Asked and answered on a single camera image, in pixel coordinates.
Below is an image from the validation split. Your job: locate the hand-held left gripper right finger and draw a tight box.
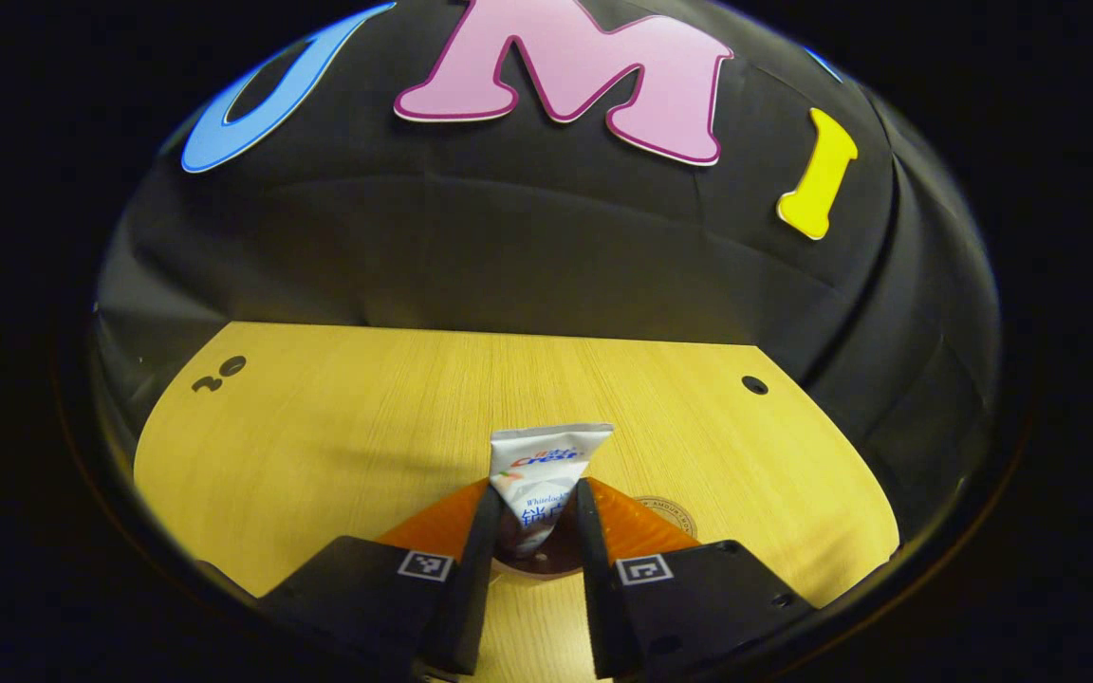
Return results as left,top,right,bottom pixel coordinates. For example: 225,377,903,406
572,476,819,680

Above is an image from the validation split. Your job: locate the round brown coaster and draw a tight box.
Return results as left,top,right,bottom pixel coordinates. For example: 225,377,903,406
635,494,700,541

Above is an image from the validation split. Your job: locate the beige cup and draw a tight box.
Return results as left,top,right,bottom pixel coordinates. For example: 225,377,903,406
493,526,595,579

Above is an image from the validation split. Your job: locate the white toothpaste tube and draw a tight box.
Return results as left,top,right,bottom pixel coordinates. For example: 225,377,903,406
489,422,616,560

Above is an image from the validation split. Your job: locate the black backdrop cloth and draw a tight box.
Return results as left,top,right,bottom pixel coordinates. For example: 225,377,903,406
91,0,1003,546

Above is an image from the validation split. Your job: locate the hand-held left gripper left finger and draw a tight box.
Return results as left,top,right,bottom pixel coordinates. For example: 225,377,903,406
257,479,505,679

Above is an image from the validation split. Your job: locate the wooden desktop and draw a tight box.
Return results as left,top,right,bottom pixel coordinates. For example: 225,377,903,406
133,321,901,682

